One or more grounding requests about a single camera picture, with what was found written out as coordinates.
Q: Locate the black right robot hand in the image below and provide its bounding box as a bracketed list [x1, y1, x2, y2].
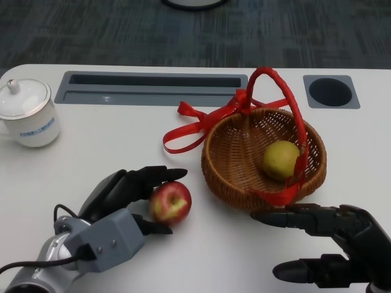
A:
[250, 203, 391, 289]

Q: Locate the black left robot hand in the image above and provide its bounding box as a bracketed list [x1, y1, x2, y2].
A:
[78, 165, 189, 236]

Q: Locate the red apple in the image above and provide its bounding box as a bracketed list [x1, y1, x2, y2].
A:
[148, 181, 193, 228]

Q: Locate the red ribbon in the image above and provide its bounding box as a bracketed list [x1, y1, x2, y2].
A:
[162, 67, 310, 208]

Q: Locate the white lidded mug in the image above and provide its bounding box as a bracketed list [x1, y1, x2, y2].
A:
[0, 78, 60, 148]

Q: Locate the yellow-green pear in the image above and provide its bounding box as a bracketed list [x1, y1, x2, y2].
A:
[263, 140, 301, 182]

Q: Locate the grey round table grommet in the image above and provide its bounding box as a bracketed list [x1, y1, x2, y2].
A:
[302, 74, 362, 110]

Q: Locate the black ringed round base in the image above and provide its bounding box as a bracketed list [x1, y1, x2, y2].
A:
[160, 0, 228, 13]

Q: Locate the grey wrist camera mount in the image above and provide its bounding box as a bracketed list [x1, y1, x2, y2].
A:
[74, 208, 146, 273]

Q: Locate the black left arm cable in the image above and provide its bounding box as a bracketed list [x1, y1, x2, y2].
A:
[0, 203, 96, 276]

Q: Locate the grey table cable tray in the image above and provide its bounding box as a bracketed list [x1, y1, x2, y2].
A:
[54, 70, 249, 108]

